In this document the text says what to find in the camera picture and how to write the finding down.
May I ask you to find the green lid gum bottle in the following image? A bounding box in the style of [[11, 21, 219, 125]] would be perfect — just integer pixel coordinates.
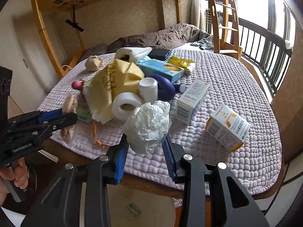
[[76, 94, 92, 123]]

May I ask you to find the white plastic bag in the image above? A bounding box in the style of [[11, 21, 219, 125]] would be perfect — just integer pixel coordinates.
[[123, 100, 171, 154]]

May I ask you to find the green Doublemint gum bottle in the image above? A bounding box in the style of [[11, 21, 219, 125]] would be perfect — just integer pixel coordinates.
[[126, 203, 142, 217]]

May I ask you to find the white orange vitamin box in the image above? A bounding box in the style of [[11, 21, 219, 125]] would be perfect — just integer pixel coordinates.
[[205, 104, 251, 152]]

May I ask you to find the person's left hand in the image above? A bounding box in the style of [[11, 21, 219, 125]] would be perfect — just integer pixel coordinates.
[[0, 157, 28, 205]]

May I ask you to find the pink elephant toy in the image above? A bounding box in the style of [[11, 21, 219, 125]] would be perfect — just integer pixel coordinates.
[[71, 80, 85, 91]]

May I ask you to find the white blue medicine box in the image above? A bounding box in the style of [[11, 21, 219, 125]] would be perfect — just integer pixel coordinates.
[[176, 79, 209, 124]]

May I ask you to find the white toilet paper roll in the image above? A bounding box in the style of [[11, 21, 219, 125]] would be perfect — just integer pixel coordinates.
[[111, 92, 142, 121]]

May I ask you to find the lavender quilted blanket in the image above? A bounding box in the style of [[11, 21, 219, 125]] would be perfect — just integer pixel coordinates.
[[38, 49, 282, 195]]

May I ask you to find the dark purple round object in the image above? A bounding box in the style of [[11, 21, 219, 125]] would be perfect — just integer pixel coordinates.
[[148, 73, 186, 101]]

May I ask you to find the beige crumpled paper ball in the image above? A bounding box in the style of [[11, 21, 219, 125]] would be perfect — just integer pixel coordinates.
[[85, 55, 103, 72]]

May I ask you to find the white pill bottle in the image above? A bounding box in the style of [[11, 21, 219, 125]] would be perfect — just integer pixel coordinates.
[[138, 77, 158, 103]]

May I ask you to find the yellow paper shopping bag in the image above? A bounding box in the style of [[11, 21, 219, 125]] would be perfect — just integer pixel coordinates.
[[82, 59, 144, 124]]

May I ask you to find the grey pillow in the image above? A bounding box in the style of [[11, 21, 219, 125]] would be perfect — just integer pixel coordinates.
[[78, 44, 107, 62]]

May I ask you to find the yellow packet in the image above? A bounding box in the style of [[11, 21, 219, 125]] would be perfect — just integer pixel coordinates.
[[168, 56, 196, 75]]

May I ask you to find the teal blue flat box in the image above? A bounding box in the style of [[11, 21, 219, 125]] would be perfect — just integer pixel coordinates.
[[137, 59, 184, 84]]

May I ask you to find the white black fabric item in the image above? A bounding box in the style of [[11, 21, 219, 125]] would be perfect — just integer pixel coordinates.
[[115, 47, 152, 64]]

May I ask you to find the grey cloth on bed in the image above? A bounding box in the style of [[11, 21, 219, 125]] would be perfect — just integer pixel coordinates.
[[191, 33, 214, 50]]

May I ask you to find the brown rumpled duvet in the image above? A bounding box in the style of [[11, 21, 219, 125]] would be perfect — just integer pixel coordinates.
[[107, 23, 206, 53]]

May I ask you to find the wooden bed ladder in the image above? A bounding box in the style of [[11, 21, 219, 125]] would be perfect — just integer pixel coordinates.
[[208, 0, 241, 59]]

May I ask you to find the dark balcony railing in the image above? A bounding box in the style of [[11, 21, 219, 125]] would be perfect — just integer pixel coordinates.
[[238, 18, 292, 96]]

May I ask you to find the orange braided bag cord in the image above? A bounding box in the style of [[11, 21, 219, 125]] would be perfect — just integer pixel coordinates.
[[91, 121, 110, 148]]

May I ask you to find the black wall bracket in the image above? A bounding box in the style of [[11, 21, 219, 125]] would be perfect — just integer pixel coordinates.
[[65, 5, 84, 32]]

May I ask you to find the wooden bunk bed frame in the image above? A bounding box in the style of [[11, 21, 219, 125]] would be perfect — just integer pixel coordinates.
[[29, 0, 285, 201]]

